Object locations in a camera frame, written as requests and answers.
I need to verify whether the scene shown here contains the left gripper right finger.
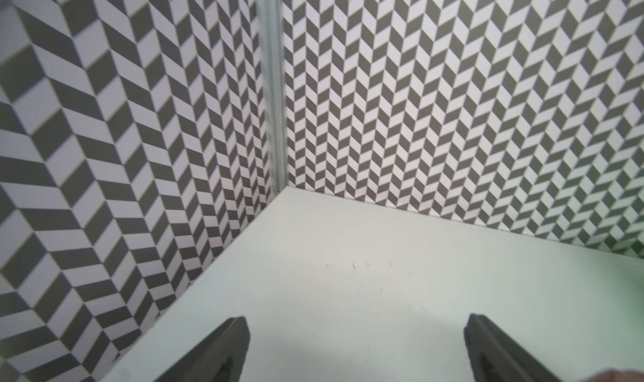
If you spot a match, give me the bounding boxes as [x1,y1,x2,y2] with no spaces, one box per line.
[464,314,561,382]

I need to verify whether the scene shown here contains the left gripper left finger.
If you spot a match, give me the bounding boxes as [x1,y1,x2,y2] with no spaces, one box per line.
[156,317,251,382]

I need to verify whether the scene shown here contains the left corner aluminium post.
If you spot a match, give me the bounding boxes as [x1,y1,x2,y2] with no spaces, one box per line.
[258,0,287,194]

